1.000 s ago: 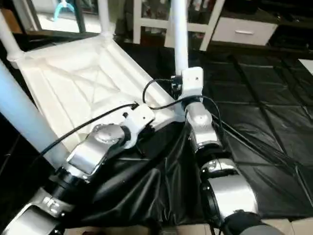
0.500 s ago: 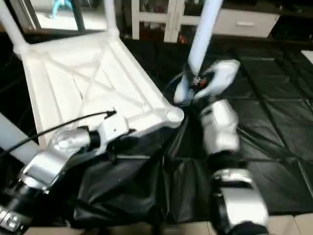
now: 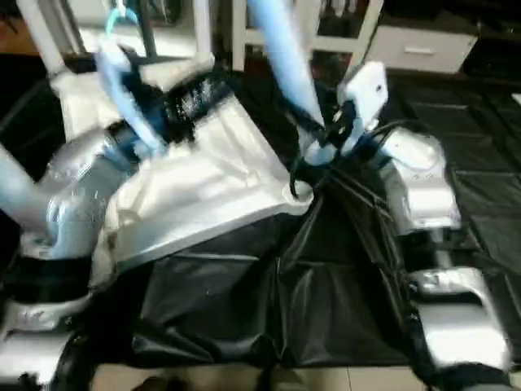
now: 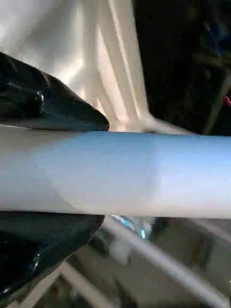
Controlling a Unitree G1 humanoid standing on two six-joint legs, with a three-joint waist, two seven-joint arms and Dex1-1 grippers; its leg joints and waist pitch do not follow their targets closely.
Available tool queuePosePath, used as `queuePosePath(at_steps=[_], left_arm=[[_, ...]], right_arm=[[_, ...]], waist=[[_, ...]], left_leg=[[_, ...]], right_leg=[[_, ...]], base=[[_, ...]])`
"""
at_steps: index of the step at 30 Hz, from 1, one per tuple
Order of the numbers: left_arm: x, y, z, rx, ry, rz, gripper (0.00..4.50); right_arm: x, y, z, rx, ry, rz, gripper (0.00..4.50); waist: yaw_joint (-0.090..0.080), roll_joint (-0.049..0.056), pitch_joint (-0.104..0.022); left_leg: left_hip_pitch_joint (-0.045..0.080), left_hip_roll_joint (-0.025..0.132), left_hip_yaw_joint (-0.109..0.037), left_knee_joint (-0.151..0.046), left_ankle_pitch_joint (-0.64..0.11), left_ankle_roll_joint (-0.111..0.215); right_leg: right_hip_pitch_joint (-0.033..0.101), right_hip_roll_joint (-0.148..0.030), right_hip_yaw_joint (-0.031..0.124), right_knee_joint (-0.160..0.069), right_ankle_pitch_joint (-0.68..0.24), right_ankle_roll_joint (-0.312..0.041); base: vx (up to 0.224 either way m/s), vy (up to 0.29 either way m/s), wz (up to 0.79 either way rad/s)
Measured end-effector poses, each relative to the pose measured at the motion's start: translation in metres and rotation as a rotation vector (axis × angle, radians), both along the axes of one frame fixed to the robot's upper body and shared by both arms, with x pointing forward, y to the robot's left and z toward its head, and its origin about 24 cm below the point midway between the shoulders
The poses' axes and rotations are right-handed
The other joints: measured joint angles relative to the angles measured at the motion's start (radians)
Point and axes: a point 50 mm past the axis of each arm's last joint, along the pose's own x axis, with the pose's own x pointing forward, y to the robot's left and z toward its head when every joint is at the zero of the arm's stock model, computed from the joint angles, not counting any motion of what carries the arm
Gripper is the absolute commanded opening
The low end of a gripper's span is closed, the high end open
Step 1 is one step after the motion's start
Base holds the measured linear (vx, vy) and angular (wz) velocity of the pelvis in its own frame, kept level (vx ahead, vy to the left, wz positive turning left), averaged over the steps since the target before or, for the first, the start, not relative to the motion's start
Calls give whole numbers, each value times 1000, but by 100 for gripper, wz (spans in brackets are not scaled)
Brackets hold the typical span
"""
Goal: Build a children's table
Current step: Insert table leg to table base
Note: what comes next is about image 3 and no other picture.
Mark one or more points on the black robot foot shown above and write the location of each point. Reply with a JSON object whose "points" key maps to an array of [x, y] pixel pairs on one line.
{"points": [[277, 384], [167, 383]]}

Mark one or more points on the white plastic table top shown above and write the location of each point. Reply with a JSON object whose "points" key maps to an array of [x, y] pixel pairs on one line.
{"points": [[203, 187]]}

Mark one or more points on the black left robot foot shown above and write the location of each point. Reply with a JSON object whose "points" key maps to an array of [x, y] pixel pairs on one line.
{"points": [[167, 383]]}

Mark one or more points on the black work mat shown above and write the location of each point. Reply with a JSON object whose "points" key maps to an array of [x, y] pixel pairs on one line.
{"points": [[269, 301]]}

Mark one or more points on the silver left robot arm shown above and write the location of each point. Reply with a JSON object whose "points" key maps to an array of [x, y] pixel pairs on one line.
{"points": [[73, 228]]}

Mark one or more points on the black right robot foot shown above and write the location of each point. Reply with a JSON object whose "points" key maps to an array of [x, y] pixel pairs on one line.
{"points": [[277, 384]]}

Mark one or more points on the white glass door cabinet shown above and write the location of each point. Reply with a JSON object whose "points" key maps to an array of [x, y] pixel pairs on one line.
{"points": [[326, 32]]}

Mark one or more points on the teal and white mop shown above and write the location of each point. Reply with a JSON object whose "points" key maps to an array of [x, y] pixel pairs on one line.
{"points": [[120, 20]]}

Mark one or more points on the white plastic table leg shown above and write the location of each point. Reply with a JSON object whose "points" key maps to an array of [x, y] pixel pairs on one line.
{"points": [[293, 73], [45, 37], [202, 28], [18, 191]]}

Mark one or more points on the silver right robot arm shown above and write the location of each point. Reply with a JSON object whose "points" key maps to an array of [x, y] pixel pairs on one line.
{"points": [[431, 212]]}

